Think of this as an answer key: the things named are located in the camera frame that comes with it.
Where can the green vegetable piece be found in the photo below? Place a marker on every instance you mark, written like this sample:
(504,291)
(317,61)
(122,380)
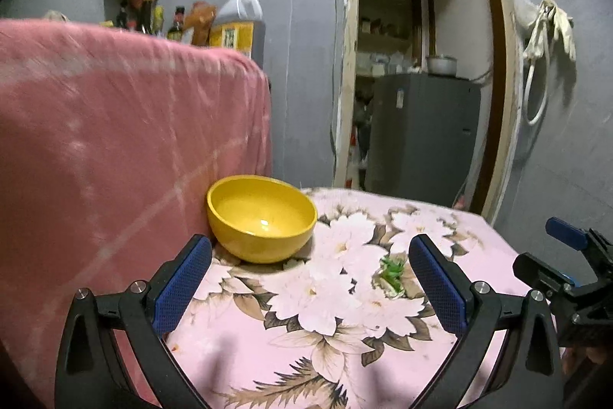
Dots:
(391,277)

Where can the yellow bowl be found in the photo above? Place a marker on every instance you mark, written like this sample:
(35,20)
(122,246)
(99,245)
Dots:
(261,222)

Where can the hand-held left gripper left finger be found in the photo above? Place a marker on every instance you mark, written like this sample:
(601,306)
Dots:
(182,284)

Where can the large oil jug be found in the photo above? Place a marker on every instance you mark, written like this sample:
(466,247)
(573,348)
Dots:
(237,25)

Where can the grey fridge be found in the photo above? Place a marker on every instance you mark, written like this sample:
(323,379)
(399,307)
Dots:
(421,140)

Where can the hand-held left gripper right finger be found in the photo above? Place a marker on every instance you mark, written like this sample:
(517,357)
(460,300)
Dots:
(440,284)

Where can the pink checked cloth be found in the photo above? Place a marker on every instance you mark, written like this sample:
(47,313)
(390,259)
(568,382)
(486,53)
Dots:
(119,126)

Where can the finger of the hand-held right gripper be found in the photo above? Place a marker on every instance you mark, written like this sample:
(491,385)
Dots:
(541,267)
(567,234)

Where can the metal pot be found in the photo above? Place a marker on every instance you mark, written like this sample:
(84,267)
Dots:
(441,65)

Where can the hanging beige gloves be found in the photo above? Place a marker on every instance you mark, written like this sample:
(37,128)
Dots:
(558,25)

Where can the brown bottle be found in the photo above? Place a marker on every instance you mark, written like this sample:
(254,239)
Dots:
(200,23)

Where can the wooden shelf unit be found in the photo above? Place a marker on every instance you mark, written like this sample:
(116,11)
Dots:
(390,16)

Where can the pink floral tablecloth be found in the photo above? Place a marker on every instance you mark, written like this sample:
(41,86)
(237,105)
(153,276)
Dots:
(311,294)

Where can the beige rag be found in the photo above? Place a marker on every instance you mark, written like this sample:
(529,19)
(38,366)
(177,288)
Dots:
(56,16)

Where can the wooden door frame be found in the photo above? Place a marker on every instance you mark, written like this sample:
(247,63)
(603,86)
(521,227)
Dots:
(347,78)

